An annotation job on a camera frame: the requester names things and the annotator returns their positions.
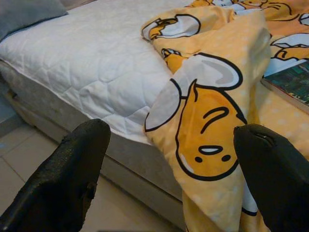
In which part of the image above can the yellow cartoon print blanket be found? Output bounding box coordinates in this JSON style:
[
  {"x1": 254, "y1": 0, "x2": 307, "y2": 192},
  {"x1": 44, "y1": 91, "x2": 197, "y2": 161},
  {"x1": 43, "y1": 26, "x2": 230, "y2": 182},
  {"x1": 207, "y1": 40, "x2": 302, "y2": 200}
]
[{"x1": 141, "y1": 0, "x2": 309, "y2": 232}]

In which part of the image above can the grey pillow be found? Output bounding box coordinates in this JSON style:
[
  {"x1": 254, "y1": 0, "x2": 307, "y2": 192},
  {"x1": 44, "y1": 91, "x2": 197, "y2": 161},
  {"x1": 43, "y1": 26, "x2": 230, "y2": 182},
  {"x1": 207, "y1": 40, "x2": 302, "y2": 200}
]
[{"x1": 0, "y1": 0, "x2": 70, "y2": 43}]

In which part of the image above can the dark cover book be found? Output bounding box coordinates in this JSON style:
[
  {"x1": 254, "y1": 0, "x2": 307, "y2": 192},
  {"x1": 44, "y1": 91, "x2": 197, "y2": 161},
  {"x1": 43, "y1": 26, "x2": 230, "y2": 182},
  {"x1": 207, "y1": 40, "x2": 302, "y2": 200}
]
[{"x1": 260, "y1": 60, "x2": 309, "y2": 114}]

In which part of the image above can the grey bed frame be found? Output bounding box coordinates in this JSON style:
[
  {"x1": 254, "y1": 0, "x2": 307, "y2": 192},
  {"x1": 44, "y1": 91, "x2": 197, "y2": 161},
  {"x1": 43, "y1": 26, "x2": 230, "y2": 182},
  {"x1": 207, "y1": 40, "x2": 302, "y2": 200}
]
[{"x1": 0, "y1": 59, "x2": 188, "y2": 230}]

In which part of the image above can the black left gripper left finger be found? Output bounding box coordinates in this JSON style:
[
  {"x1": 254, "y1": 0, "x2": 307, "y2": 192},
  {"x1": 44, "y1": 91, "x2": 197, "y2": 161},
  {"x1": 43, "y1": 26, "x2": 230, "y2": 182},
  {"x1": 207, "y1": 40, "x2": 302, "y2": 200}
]
[{"x1": 0, "y1": 118, "x2": 112, "y2": 232}]

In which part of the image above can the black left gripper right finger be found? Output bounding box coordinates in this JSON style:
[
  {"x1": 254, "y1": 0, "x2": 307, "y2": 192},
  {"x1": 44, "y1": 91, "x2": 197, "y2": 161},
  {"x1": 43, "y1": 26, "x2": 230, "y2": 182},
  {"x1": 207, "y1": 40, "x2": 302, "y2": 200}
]
[{"x1": 234, "y1": 123, "x2": 309, "y2": 232}]

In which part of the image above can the white quilted mattress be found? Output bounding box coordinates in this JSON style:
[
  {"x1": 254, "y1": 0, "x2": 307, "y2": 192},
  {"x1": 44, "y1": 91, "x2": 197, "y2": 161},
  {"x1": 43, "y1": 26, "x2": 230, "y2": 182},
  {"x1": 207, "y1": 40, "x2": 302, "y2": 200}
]
[{"x1": 0, "y1": 0, "x2": 194, "y2": 145}]

